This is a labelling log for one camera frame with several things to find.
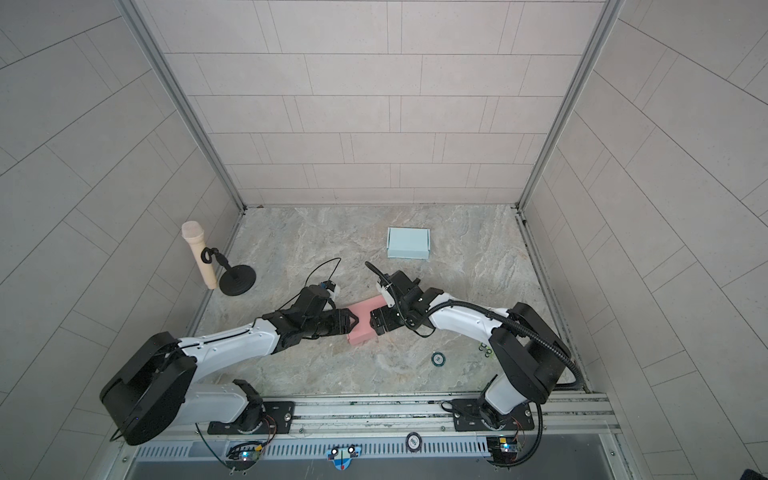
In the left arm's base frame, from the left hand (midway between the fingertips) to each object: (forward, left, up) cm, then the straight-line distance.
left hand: (360, 319), depth 85 cm
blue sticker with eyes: (-31, +1, 0) cm, 31 cm away
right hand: (-1, -6, 0) cm, 6 cm away
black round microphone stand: (+13, +41, -1) cm, 43 cm away
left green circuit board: (-31, +23, 0) cm, 39 cm away
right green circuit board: (-30, -35, -2) cm, 46 cm away
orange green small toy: (-9, -35, 0) cm, 36 cm away
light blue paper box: (+28, -14, 0) cm, 31 cm away
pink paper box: (-4, -2, +3) cm, 6 cm away
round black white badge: (-28, -14, -2) cm, 32 cm away
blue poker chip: (-10, -22, -3) cm, 24 cm away
